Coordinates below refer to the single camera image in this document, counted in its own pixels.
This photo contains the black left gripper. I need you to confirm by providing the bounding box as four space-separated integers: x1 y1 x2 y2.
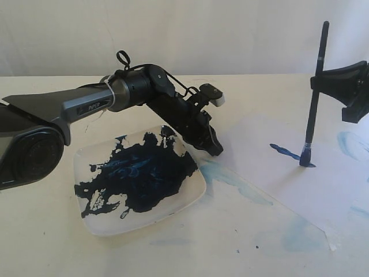
146 94 224 156

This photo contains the black paintbrush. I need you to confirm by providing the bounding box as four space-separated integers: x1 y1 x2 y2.
299 21 330 167

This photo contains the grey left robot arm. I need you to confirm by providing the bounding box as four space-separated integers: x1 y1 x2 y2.
1 64 224 189

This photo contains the white paper sheet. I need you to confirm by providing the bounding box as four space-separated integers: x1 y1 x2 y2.
202 115 369 233

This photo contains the white square paint plate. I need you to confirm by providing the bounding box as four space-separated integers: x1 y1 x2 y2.
74 125 206 237

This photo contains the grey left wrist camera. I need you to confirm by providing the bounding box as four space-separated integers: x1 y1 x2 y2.
199 83 225 107

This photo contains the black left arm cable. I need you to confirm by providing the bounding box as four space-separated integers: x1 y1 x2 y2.
115 50 202 100

